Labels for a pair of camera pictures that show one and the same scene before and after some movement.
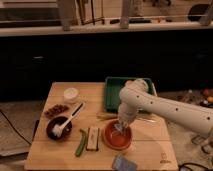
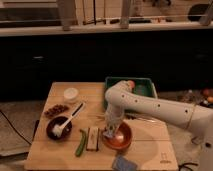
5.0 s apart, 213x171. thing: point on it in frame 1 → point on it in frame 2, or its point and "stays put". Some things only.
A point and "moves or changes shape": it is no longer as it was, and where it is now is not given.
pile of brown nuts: (56, 109) stays put
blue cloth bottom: (124, 164) stays put
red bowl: (116, 139) stays put
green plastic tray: (113, 87) stays put
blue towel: (118, 126) moves or changes shape
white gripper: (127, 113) → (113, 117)
